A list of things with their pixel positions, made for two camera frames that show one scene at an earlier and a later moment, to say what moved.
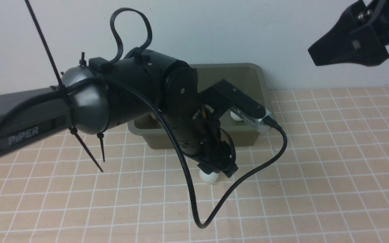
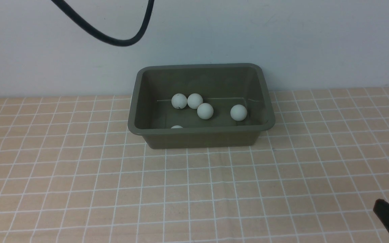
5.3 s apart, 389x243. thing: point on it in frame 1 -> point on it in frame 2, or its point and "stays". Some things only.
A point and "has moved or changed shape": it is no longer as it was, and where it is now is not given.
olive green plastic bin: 241,88 stays
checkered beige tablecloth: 343,176 stays
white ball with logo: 209,178 has moved or changed shape
